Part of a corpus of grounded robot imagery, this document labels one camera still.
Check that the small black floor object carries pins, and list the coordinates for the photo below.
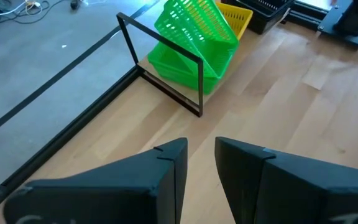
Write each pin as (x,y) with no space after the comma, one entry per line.
(75,4)

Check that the white power strip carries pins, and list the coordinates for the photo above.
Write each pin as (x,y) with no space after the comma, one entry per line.
(33,4)

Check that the yellow plastic basket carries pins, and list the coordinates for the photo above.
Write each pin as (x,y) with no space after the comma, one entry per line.
(238,18)

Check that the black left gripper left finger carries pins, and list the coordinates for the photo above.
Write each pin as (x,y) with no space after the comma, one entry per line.
(129,189)

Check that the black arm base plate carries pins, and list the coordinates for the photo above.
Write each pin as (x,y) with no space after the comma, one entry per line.
(331,18)

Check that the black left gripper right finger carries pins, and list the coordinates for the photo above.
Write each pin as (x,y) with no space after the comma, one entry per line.
(291,189)

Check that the wooden shelf with black frame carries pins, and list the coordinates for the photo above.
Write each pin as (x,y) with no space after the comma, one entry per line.
(201,90)

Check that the black aluminium frame rail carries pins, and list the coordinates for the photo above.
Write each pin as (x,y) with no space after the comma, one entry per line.
(303,15)
(73,127)

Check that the green plastic basket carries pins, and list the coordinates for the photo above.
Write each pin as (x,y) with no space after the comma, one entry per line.
(204,18)
(169,29)
(179,73)

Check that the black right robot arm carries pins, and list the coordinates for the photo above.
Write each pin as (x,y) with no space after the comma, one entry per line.
(353,15)

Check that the black plastic basket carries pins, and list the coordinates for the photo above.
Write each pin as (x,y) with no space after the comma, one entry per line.
(266,18)

